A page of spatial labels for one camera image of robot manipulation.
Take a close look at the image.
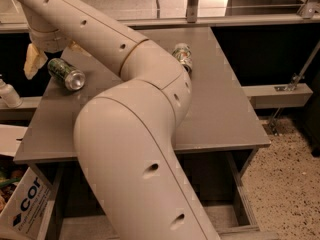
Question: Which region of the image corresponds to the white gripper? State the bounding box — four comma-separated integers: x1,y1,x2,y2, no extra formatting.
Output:
23,30,89,80

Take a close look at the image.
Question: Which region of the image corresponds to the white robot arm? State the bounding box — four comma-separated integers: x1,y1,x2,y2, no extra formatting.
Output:
18,0,220,240

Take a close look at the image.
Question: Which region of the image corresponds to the white green soda can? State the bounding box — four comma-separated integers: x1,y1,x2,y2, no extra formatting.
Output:
172,43,193,73

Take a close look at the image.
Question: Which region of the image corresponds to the white plastic bottle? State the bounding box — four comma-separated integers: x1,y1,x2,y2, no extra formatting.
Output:
0,78,22,108

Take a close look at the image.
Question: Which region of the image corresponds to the white cardboard box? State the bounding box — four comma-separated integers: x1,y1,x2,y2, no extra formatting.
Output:
0,124,52,240

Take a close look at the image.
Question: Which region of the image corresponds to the metal railing frame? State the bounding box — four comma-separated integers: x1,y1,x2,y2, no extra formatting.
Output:
0,0,320,34

